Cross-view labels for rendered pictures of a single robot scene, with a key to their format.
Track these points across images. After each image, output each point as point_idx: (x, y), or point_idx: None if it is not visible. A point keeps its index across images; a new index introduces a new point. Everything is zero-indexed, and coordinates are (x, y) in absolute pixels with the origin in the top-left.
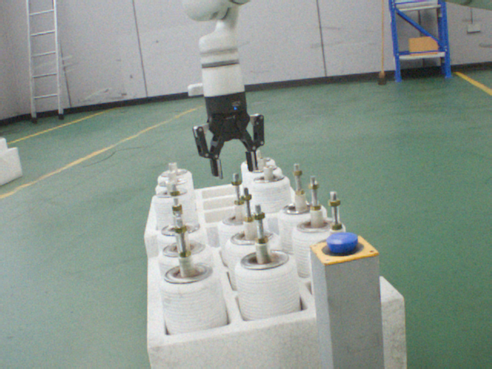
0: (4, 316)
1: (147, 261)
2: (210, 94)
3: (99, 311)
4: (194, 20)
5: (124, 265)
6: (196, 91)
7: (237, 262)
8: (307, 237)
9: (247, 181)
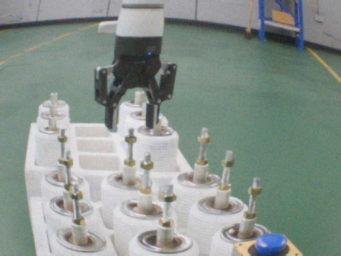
0: None
1: (21, 185)
2: (124, 34)
3: None
4: None
5: (4, 184)
6: (107, 29)
7: (128, 233)
8: (210, 219)
9: (126, 126)
